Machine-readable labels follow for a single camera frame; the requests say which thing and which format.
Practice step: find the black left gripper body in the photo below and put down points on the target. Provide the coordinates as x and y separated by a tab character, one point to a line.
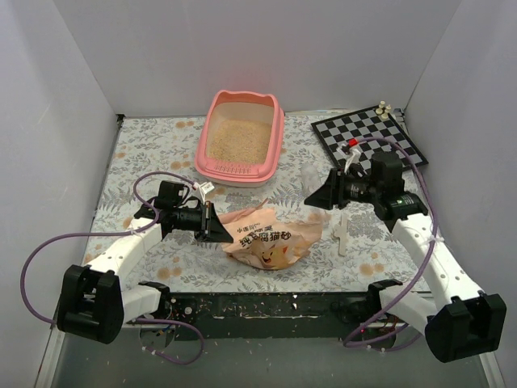
206	221

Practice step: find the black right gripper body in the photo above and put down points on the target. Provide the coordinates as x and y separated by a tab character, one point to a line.
335	188

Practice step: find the pink cat litter bag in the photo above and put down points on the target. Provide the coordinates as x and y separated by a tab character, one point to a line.
261	241

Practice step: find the clear plastic scoop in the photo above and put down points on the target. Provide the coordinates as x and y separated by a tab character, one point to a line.
311	181

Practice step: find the white plastic bracket piece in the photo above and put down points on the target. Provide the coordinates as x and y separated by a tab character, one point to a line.
340	232

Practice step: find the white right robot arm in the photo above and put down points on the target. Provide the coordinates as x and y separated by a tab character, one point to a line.
461	319

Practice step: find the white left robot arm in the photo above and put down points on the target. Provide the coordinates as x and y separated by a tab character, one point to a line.
93	304

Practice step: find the pink cat litter box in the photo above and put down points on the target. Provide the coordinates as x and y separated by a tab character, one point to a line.
241	140

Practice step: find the floral table mat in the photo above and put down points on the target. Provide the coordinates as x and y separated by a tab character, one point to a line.
150	150

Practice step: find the black grey chessboard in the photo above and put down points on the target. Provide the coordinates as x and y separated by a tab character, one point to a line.
335	132

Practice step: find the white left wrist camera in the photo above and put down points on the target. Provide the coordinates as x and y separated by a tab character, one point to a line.
202	190

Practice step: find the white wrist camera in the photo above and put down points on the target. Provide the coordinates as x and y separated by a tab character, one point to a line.
351	153
202	190

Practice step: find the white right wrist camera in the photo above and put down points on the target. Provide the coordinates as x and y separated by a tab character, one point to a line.
351	153

